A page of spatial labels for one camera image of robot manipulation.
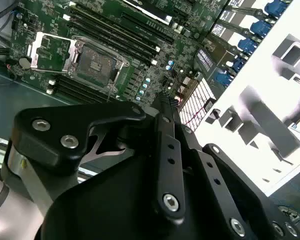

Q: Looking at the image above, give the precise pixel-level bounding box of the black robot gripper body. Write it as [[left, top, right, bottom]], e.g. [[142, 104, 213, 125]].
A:
[[36, 146, 232, 240]]

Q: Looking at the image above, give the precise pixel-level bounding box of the metal socket cover frame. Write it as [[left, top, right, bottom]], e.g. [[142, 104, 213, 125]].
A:
[[26, 31, 79, 75]]

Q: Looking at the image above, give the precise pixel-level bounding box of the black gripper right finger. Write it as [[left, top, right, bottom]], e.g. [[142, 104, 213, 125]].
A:
[[167, 97, 300, 240]]

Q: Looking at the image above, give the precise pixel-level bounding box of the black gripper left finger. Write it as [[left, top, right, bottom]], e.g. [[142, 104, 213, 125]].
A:
[[11, 90, 187, 223]]

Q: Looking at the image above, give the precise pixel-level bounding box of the thin wire locking lever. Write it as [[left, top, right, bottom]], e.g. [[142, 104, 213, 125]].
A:
[[105, 83, 113, 105]]

